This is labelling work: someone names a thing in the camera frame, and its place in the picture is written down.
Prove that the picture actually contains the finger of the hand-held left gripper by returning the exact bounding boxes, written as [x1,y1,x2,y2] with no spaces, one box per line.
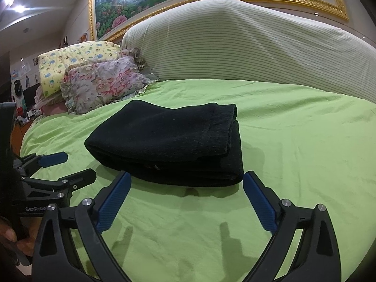
[13,152,69,174]
[20,169,97,202]

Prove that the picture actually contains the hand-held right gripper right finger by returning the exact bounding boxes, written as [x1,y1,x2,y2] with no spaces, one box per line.
[243,171,343,282]

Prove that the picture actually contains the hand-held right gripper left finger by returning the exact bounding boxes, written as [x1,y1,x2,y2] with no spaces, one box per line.
[32,171,132,282]

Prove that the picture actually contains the black pants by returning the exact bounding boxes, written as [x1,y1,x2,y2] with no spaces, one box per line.
[85,100,245,187]

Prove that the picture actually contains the person's left hand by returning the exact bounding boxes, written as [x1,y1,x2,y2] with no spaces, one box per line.
[0,216,35,257]

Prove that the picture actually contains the pink blanket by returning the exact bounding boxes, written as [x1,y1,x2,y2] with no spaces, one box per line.
[35,85,69,117]

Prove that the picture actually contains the green bed sheet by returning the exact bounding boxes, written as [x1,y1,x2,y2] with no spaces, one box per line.
[19,79,376,282]

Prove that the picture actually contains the dark monitor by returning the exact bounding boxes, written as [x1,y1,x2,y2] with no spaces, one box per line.
[22,86,37,110]

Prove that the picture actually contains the floral ruffled pillow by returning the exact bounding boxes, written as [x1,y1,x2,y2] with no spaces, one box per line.
[60,56,161,114]

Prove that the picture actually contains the yellow printed pillow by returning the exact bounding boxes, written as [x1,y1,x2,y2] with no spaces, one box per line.
[38,40,121,97]

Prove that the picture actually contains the ruffled patterned cloth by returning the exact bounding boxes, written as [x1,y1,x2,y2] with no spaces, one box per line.
[120,47,147,71]

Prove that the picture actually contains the striped padded headboard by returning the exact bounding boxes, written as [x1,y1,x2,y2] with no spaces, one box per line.
[121,0,376,103]

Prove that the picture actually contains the wall drawing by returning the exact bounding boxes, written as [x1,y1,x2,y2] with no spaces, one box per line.
[11,64,31,78]

